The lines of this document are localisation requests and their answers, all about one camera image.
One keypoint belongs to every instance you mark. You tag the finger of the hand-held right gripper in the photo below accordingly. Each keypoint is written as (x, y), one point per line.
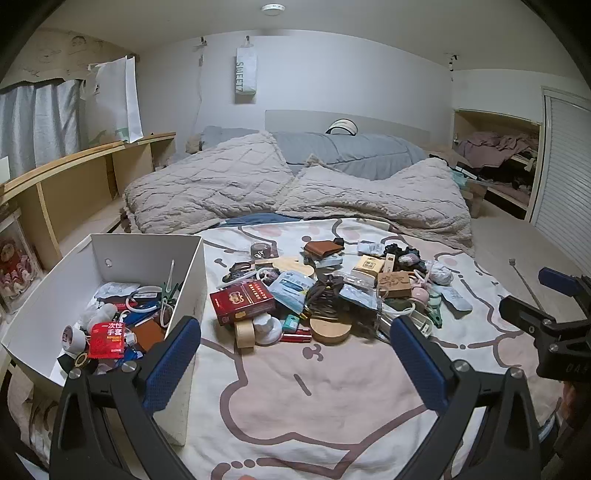
(526, 318)
(556, 279)

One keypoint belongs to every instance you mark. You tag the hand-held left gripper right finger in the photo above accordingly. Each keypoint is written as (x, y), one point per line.
(422, 364)

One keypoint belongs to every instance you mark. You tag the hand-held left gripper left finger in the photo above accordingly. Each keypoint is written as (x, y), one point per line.
(171, 360)

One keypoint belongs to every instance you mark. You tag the round wooden lid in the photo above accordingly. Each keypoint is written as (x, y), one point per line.
(330, 330)

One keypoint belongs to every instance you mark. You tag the white storage box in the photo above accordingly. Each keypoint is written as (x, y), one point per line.
(138, 258)

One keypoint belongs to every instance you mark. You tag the metal back scratcher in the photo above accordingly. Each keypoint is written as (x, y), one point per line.
(526, 286)

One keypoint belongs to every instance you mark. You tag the brown leather pouch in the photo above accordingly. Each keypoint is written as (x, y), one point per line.
(150, 334)

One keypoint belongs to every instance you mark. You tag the red glove packet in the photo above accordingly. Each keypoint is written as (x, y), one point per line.
(107, 339)

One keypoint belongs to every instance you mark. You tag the pink handheld device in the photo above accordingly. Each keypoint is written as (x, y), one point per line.
(420, 294)

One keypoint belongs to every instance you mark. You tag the light blue packet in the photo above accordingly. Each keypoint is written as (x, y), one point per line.
(455, 298)

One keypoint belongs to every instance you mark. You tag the beige tape roll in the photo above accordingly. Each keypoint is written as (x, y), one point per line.
(247, 337)

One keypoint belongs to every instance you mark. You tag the printed blanket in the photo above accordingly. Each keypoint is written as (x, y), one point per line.
(346, 392)

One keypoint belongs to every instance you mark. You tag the clear plastic gloves bag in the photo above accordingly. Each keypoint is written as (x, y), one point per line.
(99, 318)

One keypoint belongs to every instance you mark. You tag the white plastic strip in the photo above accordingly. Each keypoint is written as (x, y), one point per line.
(171, 277)

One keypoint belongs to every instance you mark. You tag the engraved wooden box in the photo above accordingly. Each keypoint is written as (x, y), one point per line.
(395, 285)

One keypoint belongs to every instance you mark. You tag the pink scissors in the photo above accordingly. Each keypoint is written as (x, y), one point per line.
(421, 277)

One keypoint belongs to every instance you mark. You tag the black round badge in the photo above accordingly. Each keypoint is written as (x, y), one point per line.
(83, 364)

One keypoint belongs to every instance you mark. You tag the grey wipe packet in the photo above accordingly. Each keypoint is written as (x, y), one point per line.
(115, 290)

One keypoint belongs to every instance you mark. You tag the grey blue packet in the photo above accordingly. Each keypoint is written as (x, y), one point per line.
(360, 297)

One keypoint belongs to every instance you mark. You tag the red printed box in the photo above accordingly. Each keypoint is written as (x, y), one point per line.
(242, 302)

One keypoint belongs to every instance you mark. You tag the clear tape roll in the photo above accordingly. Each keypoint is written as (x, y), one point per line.
(74, 340)

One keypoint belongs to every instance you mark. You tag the white round jar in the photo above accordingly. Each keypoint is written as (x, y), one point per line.
(267, 330)

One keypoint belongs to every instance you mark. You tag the white louvered door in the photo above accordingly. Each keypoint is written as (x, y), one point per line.
(563, 175)

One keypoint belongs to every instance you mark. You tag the cream rectangular stick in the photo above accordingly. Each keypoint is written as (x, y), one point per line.
(390, 263)

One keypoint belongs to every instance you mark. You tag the dark clothes pile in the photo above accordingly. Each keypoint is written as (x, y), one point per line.
(519, 175)

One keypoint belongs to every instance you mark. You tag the black hair claw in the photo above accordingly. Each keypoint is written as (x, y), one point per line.
(238, 271)

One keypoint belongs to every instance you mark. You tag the black knit scrunchie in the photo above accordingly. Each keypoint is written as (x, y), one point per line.
(406, 254)

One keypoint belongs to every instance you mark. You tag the yellow box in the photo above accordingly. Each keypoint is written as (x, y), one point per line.
(368, 265)

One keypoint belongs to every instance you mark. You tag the small teal box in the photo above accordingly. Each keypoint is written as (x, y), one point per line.
(291, 322)

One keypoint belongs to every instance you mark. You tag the clear plastic shell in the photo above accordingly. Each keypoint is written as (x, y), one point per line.
(268, 277)

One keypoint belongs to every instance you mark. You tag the small white packet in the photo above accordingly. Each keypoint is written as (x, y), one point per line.
(369, 248)

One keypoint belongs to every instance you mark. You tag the white blue case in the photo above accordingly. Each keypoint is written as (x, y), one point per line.
(331, 263)

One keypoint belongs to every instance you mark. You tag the blue mask packet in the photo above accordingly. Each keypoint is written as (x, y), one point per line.
(291, 288)

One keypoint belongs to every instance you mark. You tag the dark round tin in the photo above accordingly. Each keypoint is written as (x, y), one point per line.
(263, 250)

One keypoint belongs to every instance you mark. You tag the pink clothes pile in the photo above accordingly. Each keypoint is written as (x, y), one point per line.
(494, 145)

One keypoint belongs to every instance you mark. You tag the brown leather wallet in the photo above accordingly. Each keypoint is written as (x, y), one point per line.
(323, 248)

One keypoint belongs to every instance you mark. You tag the beige oval card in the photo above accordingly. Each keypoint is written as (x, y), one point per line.
(293, 265)

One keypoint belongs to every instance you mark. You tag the blue cloth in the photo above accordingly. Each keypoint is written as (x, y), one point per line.
(258, 219)

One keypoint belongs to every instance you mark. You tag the wooden closet alcove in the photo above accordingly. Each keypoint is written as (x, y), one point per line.
(489, 120)

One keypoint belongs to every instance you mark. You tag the beige fluffy blanket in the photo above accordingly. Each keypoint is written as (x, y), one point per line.
(221, 184)

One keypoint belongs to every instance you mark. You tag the red doll display case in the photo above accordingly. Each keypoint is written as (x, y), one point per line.
(14, 263)

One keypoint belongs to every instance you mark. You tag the wooden shelf unit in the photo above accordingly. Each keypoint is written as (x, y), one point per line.
(69, 184)

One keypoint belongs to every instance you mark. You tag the beige plush toy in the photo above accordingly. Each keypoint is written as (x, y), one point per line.
(193, 144)

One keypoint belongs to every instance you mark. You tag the grey duvet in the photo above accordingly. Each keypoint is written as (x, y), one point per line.
(355, 154)

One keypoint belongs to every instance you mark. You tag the grey pillow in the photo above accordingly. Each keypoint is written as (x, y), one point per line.
(221, 136)

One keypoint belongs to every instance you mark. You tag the white black cap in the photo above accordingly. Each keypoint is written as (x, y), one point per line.
(342, 127)

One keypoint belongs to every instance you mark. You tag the grey curtain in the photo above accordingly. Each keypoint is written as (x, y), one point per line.
(41, 124)

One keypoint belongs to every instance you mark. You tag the white tote bag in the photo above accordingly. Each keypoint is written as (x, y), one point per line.
(115, 97)

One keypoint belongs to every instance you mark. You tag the white headboard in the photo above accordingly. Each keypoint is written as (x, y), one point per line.
(295, 121)

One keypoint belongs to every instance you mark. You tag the hanging paper bag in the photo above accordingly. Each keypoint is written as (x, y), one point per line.
(244, 76)

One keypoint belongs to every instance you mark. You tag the ceiling light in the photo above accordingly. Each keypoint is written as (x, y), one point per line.
(273, 9)

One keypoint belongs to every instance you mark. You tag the doodled wall sheet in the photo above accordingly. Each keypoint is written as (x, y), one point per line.
(60, 50)

